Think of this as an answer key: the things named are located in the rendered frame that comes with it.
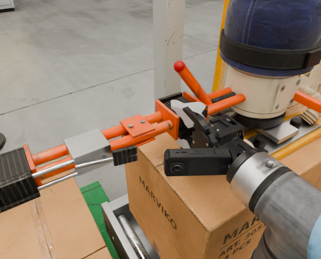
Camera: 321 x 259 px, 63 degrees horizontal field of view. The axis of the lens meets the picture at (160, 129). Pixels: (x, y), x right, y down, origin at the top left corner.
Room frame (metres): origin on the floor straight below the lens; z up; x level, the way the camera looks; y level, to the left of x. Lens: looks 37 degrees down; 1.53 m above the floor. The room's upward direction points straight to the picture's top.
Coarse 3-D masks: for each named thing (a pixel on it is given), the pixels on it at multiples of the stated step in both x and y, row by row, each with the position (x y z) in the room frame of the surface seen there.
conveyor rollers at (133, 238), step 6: (120, 216) 0.68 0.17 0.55; (120, 222) 0.65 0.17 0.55; (126, 222) 0.65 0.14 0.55; (126, 228) 0.62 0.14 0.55; (132, 228) 0.63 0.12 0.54; (126, 234) 0.60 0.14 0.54; (132, 234) 0.59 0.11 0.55; (132, 240) 0.57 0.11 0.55; (138, 240) 0.57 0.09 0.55; (132, 246) 0.55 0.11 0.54; (138, 246) 0.54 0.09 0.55; (138, 252) 0.52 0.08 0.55; (144, 252) 0.52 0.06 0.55; (144, 258) 0.50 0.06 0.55; (150, 258) 0.50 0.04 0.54
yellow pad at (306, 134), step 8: (288, 120) 0.61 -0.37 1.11; (296, 120) 0.58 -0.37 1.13; (304, 128) 0.57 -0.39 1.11; (312, 128) 0.57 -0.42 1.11; (320, 128) 0.58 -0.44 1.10; (248, 136) 0.54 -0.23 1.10; (256, 136) 0.51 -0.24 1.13; (264, 136) 0.51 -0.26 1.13; (296, 136) 0.54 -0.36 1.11; (304, 136) 0.54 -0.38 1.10; (312, 136) 0.55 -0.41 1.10; (256, 144) 0.49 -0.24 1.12; (264, 144) 0.49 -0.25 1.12; (272, 144) 0.51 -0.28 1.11; (280, 144) 0.51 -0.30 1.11; (288, 144) 0.51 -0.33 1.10; (296, 144) 0.51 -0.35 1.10; (304, 144) 0.52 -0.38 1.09; (272, 152) 0.48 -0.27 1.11; (280, 152) 0.48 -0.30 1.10; (288, 152) 0.49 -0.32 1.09
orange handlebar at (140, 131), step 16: (240, 96) 0.55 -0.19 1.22; (304, 96) 0.55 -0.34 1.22; (160, 112) 0.48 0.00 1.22; (208, 112) 0.49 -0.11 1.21; (320, 112) 0.50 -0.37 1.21; (112, 128) 0.42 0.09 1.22; (128, 128) 0.41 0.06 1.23; (144, 128) 0.41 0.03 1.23; (160, 128) 0.42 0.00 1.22; (64, 144) 0.37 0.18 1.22; (112, 144) 0.37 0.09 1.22; (128, 144) 0.38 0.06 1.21; (48, 160) 0.34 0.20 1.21; (64, 160) 0.33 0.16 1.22; (48, 176) 0.30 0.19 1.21
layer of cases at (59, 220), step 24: (48, 192) 0.82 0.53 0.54; (72, 192) 0.82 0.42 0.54; (0, 216) 0.68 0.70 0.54; (24, 216) 0.68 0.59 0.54; (48, 216) 0.68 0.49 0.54; (72, 216) 0.68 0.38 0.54; (0, 240) 0.57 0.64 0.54; (24, 240) 0.57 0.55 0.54; (48, 240) 0.57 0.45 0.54; (72, 240) 0.57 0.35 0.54; (96, 240) 0.57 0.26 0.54
